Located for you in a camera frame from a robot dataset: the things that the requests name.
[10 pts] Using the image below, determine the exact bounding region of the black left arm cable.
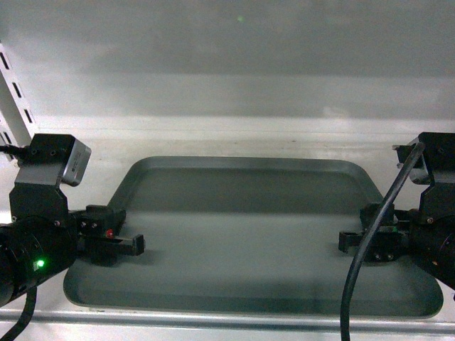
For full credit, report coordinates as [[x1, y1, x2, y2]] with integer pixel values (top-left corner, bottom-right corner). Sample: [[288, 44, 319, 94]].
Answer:
[[0, 286, 38, 341]]

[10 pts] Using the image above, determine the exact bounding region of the white upper shelf board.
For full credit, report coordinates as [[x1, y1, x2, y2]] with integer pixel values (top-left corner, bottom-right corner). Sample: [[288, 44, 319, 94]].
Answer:
[[20, 115, 454, 340]]

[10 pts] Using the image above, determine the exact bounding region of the white slotted shelf upright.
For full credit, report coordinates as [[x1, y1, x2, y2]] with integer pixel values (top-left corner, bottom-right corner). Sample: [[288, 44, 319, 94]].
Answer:
[[1, 43, 37, 147]]

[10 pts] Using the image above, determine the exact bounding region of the grey rectangular serving tray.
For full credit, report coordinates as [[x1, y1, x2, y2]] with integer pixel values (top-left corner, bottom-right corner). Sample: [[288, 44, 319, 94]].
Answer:
[[63, 156, 444, 318]]

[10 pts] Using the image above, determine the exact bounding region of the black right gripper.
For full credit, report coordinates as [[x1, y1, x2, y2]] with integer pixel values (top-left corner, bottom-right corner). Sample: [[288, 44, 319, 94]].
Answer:
[[338, 205, 410, 263]]

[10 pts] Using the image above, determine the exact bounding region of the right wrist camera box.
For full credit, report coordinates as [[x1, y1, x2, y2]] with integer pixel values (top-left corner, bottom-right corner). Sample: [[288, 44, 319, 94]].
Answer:
[[392, 139, 433, 185]]

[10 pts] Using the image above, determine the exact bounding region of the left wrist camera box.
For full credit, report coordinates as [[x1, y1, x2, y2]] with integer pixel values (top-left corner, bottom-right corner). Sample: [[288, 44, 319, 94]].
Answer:
[[60, 139, 92, 187]]

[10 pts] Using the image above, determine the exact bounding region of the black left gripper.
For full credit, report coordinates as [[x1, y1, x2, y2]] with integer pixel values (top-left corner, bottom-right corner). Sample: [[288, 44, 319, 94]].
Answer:
[[70, 205, 144, 265]]

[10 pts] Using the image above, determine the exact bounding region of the thick black cable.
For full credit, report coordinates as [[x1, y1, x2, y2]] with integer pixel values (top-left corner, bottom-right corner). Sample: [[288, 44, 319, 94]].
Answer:
[[340, 142, 427, 341]]

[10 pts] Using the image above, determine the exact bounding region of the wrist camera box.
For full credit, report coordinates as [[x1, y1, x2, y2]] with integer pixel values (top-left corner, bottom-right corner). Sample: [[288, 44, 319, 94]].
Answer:
[[392, 139, 433, 185], [60, 139, 92, 187]]

